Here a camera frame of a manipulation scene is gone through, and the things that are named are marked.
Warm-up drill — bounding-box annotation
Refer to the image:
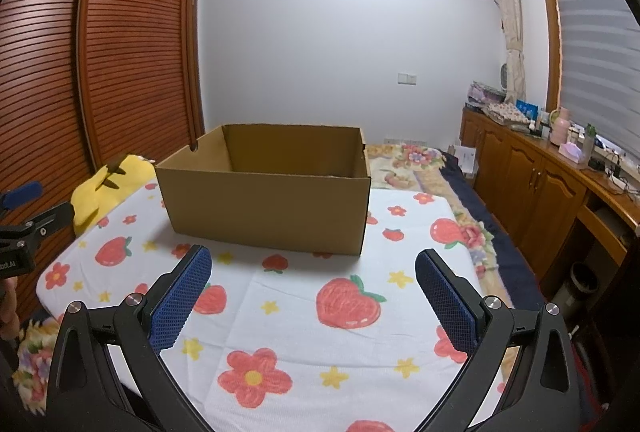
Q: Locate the folded patterned cloth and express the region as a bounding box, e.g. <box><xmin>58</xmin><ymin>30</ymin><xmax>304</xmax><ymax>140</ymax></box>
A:
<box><xmin>482</xmin><ymin>102</ymin><xmax>524</xmax><ymax>125</ymax></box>

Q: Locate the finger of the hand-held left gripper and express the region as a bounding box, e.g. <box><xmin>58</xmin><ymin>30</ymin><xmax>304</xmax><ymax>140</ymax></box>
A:
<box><xmin>0</xmin><ymin>203</ymin><xmax>76</xmax><ymax>247</ymax></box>
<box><xmin>0</xmin><ymin>182</ymin><xmax>44</xmax><ymax>213</ymax></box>

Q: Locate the brown louvered wardrobe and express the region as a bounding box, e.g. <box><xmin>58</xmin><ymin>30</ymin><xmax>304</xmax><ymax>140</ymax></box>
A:
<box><xmin>0</xmin><ymin>0</ymin><xmax>207</xmax><ymax>313</ymax></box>

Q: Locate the white paper bag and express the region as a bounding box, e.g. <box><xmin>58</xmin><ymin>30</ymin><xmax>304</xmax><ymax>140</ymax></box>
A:
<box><xmin>452</xmin><ymin>144</ymin><xmax>479</xmax><ymax>176</ymax></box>

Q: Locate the dark trash can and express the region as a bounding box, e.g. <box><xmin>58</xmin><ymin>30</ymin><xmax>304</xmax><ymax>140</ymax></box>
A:
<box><xmin>569</xmin><ymin>262</ymin><xmax>602</xmax><ymax>309</ymax></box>

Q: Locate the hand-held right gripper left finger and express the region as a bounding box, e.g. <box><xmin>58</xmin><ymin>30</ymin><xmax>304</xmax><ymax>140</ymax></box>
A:
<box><xmin>45</xmin><ymin>246</ymin><xmax>217</xmax><ymax>432</ymax></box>

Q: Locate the stack of pale cloths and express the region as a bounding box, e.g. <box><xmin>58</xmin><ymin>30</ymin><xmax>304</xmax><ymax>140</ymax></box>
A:
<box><xmin>467</xmin><ymin>82</ymin><xmax>502</xmax><ymax>109</ymax></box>

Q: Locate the strawberry printed cloth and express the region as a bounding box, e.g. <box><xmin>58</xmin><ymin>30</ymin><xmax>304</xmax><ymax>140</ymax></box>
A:
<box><xmin>36</xmin><ymin>184</ymin><xmax>506</xmax><ymax>432</ymax></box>

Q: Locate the person's left hand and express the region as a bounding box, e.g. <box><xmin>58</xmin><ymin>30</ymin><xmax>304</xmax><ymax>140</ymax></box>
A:
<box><xmin>0</xmin><ymin>277</ymin><xmax>21</xmax><ymax>343</ymax></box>

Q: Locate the grey striped window blind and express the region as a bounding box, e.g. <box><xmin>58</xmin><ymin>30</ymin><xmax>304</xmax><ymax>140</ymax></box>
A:
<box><xmin>542</xmin><ymin>0</ymin><xmax>640</xmax><ymax>165</ymax></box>

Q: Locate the white power strip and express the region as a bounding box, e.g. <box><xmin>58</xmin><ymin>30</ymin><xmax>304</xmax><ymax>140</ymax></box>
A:
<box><xmin>597</xmin><ymin>162</ymin><xmax>640</xmax><ymax>193</ymax></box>

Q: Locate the brown cardboard box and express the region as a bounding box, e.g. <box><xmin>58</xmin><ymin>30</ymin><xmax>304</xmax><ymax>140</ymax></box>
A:
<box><xmin>155</xmin><ymin>124</ymin><xmax>372</xmax><ymax>257</ymax></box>

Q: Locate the yellow plush toy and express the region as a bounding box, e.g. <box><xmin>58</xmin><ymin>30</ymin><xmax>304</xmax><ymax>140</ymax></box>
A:
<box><xmin>70</xmin><ymin>154</ymin><xmax>162</xmax><ymax>237</ymax></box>

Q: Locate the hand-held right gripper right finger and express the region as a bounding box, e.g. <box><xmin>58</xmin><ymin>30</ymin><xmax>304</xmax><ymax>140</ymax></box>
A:
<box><xmin>414</xmin><ymin>249</ymin><xmax>584</xmax><ymax>432</ymax></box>

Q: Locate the small white fan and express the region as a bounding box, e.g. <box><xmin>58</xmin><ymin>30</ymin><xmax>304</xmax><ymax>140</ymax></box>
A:
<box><xmin>500</xmin><ymin>62</ymin><xmax>516</xmax><ymax>103</ymax></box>

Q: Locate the beige patterned curtain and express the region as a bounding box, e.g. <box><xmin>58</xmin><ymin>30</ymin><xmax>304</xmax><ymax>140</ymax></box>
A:
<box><xmin>485</xmin><ymin>0</ymin><xmax>529</xmax><ymax>105</ymax></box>

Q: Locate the dark blue bed sheet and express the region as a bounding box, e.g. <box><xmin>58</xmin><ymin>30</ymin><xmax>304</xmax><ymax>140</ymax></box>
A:
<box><xmin>439</xmin><ymin>151</ymin><xmax>553</xmax><ymax>305</ymax></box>

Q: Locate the wooden cabinet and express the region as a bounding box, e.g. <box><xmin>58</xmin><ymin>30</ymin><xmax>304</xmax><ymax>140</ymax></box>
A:
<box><xmin>460</xmin><ymin>106</ymin><xmax>640</xmax><ymax>285</ymax></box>

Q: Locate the pink thermos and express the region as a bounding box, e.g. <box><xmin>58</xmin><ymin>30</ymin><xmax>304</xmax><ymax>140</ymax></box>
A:
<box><xmin>550</xmin><ymin>108</ymin><xmax>572</xmax><ymax>145</ymax></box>

